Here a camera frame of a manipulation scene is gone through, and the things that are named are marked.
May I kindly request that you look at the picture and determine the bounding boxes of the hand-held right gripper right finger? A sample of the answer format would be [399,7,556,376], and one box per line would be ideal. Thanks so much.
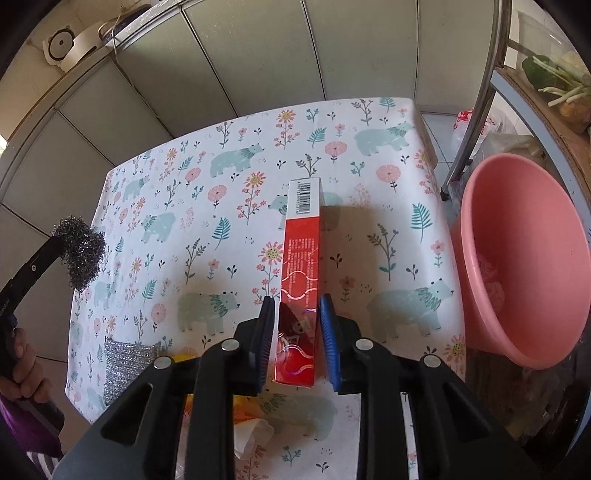
[320,294,539,480]

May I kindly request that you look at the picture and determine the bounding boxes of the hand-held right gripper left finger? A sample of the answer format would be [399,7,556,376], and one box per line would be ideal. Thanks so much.
[53,298,277,480]

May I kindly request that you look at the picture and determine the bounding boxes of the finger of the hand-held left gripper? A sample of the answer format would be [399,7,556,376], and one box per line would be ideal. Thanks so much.
[0,235,71,315]

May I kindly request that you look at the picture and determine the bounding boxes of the steel wool ball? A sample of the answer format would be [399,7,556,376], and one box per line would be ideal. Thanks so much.
[52,216,107,291]

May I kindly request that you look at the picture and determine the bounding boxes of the long red cardboard box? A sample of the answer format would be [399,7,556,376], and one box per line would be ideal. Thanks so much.
[272,178,324,386]

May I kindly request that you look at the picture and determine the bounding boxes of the pink plastic basin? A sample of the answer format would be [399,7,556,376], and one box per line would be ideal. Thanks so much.
[450,153,591,370]

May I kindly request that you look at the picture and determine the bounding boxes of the person's left hand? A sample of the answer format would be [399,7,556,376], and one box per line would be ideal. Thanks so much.
[0,325,52,405]

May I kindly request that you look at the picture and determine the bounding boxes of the orange and white plastic bag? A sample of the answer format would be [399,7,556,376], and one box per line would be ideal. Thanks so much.
[185,391,274,460]

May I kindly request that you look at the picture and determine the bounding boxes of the large silver scouring pad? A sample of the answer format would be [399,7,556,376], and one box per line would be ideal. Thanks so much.
[104,336,160,408]

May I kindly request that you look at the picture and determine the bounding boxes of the floral bear print tablecloth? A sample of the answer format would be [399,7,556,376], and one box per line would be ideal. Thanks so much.
[65,96,467,480]

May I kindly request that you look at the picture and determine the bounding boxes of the white rice cooker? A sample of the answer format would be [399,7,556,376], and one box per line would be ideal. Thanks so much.
[42,16,105,72]

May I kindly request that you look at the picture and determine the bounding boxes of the red and white plastic bag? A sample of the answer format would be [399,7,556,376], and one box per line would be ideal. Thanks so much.
[454,107,477,140]

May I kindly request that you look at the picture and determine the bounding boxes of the dark cooking pot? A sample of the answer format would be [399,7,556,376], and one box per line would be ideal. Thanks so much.
[98,4,154,37]

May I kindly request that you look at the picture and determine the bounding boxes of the translucent plastic bag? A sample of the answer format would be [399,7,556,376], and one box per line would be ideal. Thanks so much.
[475,110,546,163]

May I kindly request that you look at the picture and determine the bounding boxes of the metal storage rack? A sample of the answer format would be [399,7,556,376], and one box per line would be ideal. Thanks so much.
[440,0,591,259]

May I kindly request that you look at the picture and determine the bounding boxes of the brown cardboard shelf liner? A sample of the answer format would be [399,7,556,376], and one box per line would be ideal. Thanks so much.
[502,68,591,197]

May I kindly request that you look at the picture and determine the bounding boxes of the brown root vegetable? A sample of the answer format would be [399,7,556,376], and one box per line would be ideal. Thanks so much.
[558,98,591,136]

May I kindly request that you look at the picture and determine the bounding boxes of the dark green vegetable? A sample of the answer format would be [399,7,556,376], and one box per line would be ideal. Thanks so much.
[522,54,556,89]

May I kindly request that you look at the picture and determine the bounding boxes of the green scallions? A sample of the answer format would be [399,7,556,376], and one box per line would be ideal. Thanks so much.
[531,54,591,108]

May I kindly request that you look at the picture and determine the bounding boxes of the white power cable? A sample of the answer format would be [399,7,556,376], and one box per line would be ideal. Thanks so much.
[110,13,126,63]

